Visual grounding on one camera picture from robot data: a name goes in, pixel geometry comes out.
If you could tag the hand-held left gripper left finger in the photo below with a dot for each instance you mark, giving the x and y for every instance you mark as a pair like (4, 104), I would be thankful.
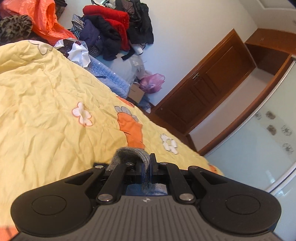
(115, 178)

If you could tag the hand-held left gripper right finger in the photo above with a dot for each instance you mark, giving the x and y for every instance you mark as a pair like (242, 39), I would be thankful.
(175, 180)

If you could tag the grey sweater with navy sleeves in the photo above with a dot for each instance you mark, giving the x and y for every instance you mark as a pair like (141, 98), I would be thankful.
(129, 153)

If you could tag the pile of clothes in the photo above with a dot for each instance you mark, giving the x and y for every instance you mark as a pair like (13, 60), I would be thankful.
(111, 25)

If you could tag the blue denim cloth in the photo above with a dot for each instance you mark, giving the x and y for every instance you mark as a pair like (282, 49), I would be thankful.
(144, 103)

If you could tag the frosted flower print wardrobe door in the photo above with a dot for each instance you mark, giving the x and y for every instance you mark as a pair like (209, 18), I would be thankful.
(254, 150)

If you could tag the cardboard box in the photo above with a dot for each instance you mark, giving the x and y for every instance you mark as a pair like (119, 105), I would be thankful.
(136, 92)

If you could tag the brown wooden door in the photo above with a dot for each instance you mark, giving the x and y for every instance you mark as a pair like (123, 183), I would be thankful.
(208, 88)

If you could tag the pink plastic bag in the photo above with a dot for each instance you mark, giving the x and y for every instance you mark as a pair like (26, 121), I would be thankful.
(151, 83)

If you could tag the yellow floral quilt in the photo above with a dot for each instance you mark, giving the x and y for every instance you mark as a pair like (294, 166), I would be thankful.
(46, 104)

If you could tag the light blue quilted blanket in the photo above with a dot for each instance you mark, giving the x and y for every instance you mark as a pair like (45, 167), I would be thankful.
(108, 76)

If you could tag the translucent grey plastic bag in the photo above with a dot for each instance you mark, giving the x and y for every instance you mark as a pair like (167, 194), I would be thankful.
(129, 67)

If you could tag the white and black plastic bag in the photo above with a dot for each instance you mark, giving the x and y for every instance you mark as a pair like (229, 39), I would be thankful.
(78, 52)

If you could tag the orange plastic bag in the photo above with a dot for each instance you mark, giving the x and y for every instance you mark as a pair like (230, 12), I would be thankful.
(44, 20)

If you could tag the leopard print cloth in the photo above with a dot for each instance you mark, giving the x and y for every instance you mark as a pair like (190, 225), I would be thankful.
(13, 29)

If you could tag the wooden wardrobe frame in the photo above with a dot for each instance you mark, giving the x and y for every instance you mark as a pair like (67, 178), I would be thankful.
(266, 41)

